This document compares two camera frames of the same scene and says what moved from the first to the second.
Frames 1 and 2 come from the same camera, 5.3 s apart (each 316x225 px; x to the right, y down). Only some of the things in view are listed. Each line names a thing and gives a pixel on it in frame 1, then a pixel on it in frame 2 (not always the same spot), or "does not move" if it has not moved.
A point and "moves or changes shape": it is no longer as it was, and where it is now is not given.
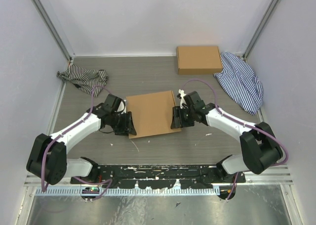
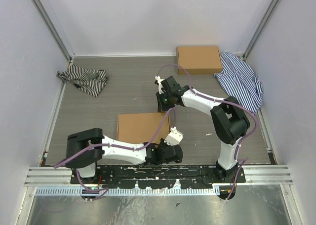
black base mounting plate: x=147 y=176 does not move
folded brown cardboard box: x=199 y=60 does not move
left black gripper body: x=118 y=122 → x=162 y=144
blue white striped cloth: x=237 y=80 does not move
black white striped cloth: x=89 y=80 does not move
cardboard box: x=151 y=113 moves or changes shape
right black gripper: x=177 y=113 → x=161 y=107
